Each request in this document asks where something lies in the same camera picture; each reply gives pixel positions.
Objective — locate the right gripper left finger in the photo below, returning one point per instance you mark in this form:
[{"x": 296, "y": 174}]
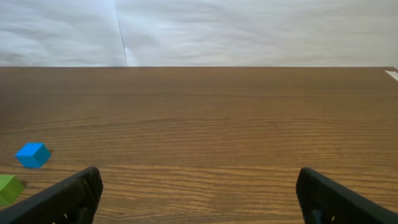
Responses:
[{"x": 68, "y": 196}]

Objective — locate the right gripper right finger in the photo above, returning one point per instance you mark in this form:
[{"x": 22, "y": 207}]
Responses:
[{"x": 329, "y": 199}]

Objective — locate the blue cube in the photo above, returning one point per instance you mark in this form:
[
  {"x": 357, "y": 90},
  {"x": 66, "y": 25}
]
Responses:
[{"x": 32, "y": 154}]

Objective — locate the green cube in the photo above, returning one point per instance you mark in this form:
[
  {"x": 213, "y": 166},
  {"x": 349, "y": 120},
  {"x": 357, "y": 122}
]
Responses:
[{"x": 9, "y": 188}]

